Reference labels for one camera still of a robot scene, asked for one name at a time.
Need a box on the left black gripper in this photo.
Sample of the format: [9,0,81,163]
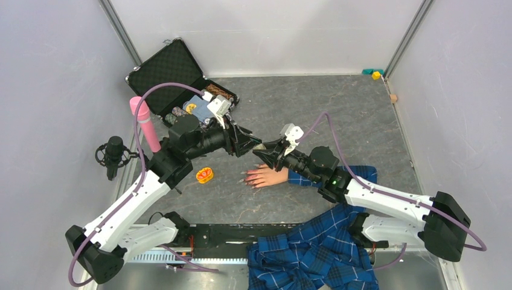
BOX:
[186,114,262,160]

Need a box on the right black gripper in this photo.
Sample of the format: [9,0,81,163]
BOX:
[253,138,321,185]

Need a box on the nail polish bottle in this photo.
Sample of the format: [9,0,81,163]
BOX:
[253,144,266,150]

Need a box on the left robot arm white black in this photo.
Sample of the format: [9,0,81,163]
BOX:
[65,114,262,287]

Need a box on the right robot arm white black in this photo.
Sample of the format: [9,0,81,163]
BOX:
[253,140,471,262]

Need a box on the mannequin hand with painted nails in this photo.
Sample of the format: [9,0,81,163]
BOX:
[238,164,289,189]

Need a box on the orange yellow round toy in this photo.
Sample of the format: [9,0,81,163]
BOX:
[196,167,214,184]

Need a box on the black tripod stand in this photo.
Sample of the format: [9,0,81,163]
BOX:
[134,139,182,195]

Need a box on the pink microphone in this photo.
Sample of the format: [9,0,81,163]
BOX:
[130,96,161,153]

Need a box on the open black poker chip case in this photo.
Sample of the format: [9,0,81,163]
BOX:
[125,38,240,128]

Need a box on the blue plaid shirt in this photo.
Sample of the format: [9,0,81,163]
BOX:
[246,164,380,290]

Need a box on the teal block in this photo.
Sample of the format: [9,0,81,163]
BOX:
[362,68,385,75]

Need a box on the yellow cube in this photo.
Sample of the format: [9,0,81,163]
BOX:
[371,71,382,80]

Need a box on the small tan block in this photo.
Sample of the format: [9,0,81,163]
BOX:
[389,94,398,104]

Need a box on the black studio microphone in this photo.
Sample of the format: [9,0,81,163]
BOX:
[94,136,132,181]

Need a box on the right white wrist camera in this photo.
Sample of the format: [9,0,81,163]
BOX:
[280,123,304,156]

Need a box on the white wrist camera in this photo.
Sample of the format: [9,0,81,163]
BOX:
[280,123,304,156]
[206,95,232,129]

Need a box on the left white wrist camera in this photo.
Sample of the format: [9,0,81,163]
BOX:
[206,95,232,129]

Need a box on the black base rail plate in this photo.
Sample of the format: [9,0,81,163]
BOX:
[168,224,297,259]

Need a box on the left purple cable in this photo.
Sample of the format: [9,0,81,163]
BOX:
[68,83,213,288]

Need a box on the purple cable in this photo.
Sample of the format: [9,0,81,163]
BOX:
[299,112,488,272]
[68,83,213,288]

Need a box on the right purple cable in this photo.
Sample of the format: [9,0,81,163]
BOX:
[299,112,488,272]

